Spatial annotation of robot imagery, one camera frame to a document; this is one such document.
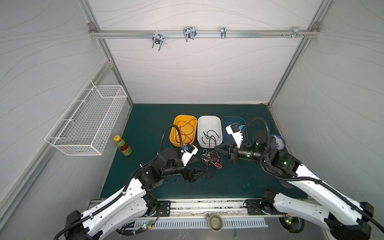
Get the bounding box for red cable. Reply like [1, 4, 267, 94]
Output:
[174, 118, 198, 145]

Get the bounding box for cable bundle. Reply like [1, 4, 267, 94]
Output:
[194, 149, 223, 179]

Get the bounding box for black cable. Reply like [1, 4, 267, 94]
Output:
[201, 129, 221, 145]

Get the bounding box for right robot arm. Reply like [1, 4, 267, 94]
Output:
[215, 131, 384, 240]

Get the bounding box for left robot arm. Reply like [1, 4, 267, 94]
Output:
[54, 144, 198, 240]

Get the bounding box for blue white ceramic bowl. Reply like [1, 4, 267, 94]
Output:
[272, 135, 286, 151]

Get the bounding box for sauce bottle yellow cap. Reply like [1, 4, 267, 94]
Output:
[114, 135, 132, 156]

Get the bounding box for blue plastic tray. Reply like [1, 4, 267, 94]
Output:
[222, 116, 246, 143]

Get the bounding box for yellow plastic tray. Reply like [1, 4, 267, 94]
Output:
[169, 115, 198, 147]

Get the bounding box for white plastic tray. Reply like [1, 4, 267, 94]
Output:
[197, 116, 223, 149]

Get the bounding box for olive green cup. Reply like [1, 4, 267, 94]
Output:
[205, 214, 224, 232]

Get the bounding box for left metal u-bolt clamp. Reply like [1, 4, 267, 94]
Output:
[152, 33, 164, 51]

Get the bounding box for metal u-bolt clamp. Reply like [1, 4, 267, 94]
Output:
[183, 27, 197, 42]
[152, 33, 164, 51]

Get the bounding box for middle metal u-bolt clamp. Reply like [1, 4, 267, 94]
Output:
[183, 27, 197, 42]

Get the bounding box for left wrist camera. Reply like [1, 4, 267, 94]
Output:
[181, 144, 198, 167]

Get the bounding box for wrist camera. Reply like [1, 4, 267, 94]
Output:
[181, 144, 198, 167]
[226, 123, 244, 149]

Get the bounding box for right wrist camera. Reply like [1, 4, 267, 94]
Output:
[226, 123, 244, 149]

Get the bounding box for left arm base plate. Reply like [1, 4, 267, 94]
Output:
[150, 201, 171, 217]

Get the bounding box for white vented cable duct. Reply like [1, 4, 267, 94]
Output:
[152, 217, 269, 230]

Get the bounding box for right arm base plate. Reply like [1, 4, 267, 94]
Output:
[243, 199, 271, 216]

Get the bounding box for white wire basket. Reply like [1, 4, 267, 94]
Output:
[45, 80, 127, 156]

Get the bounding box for right metal hook bracket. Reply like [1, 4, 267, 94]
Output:
[282, 27, 309, 39]

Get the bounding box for small metal bracket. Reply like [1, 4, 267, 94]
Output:
[221, 27, 227, 39]

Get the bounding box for horizontal metal rail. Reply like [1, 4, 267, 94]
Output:
[90, 29, 321, 39]

